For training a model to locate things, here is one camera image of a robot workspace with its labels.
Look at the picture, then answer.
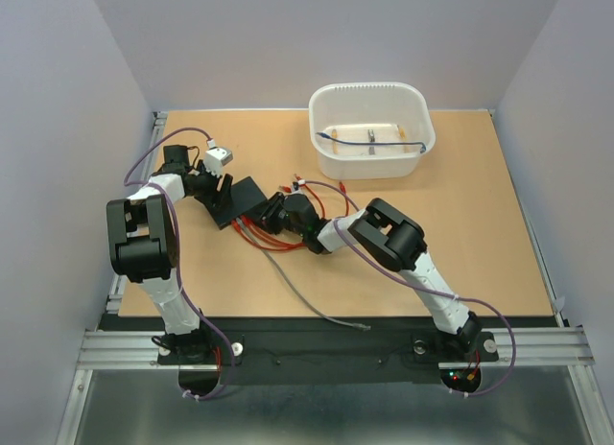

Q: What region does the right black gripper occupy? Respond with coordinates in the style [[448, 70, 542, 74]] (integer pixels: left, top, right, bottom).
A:
[[244, 191, 305, 238]]

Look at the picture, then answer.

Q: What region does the yellow patch cable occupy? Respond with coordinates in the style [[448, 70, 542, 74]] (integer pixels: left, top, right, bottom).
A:
[[328, 124, 409, 154]]

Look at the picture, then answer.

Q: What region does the blue patch cable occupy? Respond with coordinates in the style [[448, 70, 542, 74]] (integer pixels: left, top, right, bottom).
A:
[[316, 130, 429, 154]]

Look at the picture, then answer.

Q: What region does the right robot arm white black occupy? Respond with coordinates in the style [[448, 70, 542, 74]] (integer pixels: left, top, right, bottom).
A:
[[248, 192, 482, 359]]

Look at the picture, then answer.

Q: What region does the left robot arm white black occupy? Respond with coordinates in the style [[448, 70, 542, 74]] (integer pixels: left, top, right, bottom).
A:
[[106, 145, 233, 363]]

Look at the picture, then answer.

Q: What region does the small metal clip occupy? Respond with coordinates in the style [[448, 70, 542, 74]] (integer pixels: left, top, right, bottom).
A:
[[367, 129, 376, 155]]

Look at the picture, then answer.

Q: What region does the white plastic tub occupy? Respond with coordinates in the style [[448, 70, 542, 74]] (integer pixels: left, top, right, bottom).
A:
[[308, 82, 437, 180]]

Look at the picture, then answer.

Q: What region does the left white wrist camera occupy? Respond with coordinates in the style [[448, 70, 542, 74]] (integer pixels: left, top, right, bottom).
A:
[[203, 147, 233, 176]]

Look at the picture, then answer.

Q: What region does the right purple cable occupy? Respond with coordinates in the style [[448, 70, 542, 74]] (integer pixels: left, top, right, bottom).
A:
[[292, 178, 520, 399]]

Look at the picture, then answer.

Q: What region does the purple cable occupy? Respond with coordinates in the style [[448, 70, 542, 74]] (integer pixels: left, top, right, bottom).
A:
[[292, 178, 520, 399], [123, 127, 241, 402]]

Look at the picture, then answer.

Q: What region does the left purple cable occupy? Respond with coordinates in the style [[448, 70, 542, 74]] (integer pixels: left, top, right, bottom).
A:
[[123, 127, 241, 402]]

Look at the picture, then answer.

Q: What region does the grey patch cable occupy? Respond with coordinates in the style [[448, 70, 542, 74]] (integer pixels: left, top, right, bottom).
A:
[[237, 222, 373, 332]]

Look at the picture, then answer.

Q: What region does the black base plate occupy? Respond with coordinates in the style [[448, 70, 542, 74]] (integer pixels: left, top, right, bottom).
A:
[[100, 315, 554, 386]]

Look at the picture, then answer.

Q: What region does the aluminium rail frame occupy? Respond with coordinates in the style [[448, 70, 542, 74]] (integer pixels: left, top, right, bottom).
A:
[[76, 110, 612, 444]]

